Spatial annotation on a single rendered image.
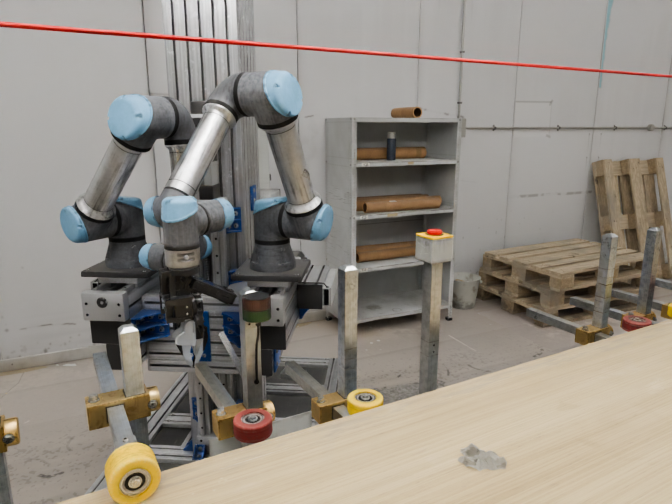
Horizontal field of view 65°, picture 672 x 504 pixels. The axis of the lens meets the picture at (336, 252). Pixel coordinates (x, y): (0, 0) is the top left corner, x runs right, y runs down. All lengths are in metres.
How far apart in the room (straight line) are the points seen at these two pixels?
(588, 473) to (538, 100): 4.34
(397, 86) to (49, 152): 2.45
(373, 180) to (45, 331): 2.50
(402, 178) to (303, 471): 3.49
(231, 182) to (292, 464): 1.12
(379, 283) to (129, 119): 3.17
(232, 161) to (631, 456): 1.43
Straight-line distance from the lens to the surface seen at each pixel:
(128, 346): 1.12
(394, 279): 4.44
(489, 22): 4.84
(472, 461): 1.04
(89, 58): 3.67
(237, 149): 1.88
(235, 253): 1.93
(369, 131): 4.14
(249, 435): 1.13
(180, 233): 1.17
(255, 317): 1.11
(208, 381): 1.43
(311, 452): 1.06
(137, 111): 1.50
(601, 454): 1.16
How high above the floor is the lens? 1.49
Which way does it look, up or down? 13 degrees down
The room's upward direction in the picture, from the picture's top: straight up
